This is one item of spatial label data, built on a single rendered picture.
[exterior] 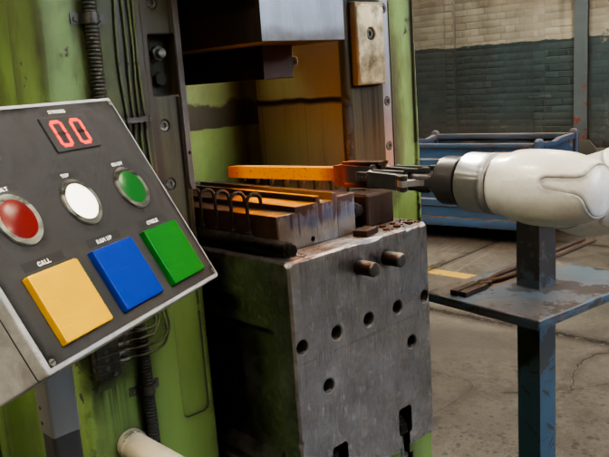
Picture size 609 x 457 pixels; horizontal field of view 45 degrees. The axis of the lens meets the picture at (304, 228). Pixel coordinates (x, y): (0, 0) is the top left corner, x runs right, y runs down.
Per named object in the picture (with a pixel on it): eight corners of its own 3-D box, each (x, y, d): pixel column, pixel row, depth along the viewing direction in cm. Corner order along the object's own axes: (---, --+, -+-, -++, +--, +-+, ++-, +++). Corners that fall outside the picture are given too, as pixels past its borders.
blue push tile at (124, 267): (165, 290, 85) (131, 234, 85) (128, 310, 78) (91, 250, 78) (154, 296, 86) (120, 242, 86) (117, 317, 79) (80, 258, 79)
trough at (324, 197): (335, 199, 134) (335, 191, 134) (315, 204, 130) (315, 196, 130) (198, 187, 164) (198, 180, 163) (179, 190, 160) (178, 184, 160)
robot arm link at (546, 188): (475, 217, 102) (521, 226, 111) (583, 228, 91) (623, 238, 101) (487, 140, 102) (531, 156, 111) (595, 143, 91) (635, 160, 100)
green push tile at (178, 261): (205, 267, 94) (174, 218, 94) (176, 284, 87) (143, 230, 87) (195, 273, 95) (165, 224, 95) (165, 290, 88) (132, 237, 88)
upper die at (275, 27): (345, 40, 132) (342, -15, 130) (262, 41, 118) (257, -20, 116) (204, 56, 161) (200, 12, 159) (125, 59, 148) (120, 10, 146)
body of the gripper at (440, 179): (449, 210, 108) (400, 205, 114) (481, 200, 114) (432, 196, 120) (449, 160, 106) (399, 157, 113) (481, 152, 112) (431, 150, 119)
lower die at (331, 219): (355, 232, 139) (353, 188, 137) (278, 254, 125) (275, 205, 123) (219, 214, 168) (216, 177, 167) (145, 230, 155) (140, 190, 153)
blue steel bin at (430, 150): (580, 225, 543) (580, 128, 529) (542, 249, 482) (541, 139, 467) (436, 215, 616) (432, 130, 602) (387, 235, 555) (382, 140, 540)
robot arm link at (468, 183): (516, 209, 110) (481, 206, 114) (516, 149, 108) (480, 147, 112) (482, 219, 104) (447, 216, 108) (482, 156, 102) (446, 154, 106)
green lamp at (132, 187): (156, 202, 92) (152, 168, 91) (124, 208, 89) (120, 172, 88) (143, 200, 94) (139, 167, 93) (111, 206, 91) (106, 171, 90)
